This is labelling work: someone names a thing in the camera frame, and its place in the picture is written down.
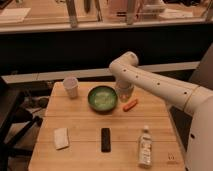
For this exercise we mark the black rectangular bar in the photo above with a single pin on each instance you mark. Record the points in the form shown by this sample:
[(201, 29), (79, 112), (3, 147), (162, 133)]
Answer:
[(105, 140)]

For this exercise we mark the orange carrot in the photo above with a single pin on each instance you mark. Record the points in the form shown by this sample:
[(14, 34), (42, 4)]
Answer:
[(130, 105)]

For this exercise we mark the clear plastic bottle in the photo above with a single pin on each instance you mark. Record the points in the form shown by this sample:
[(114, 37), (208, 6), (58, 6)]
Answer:
[(145, 148)]

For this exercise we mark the wooden table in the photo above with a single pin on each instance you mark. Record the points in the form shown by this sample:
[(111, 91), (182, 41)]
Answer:
[(84, 133)]

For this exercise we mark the white paper cup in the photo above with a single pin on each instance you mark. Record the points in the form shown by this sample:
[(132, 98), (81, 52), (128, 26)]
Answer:
[(71, 86)]

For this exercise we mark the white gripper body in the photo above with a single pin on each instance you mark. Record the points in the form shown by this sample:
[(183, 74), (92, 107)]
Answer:
[(124, 94)]

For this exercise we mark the green bowl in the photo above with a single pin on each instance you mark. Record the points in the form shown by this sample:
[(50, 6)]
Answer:
[(102, 98)]

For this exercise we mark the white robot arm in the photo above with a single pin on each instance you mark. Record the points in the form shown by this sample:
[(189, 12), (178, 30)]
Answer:
[(195, 100)]

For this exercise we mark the black chair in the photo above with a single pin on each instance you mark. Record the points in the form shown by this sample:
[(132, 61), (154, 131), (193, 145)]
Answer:
[(11, 112)]

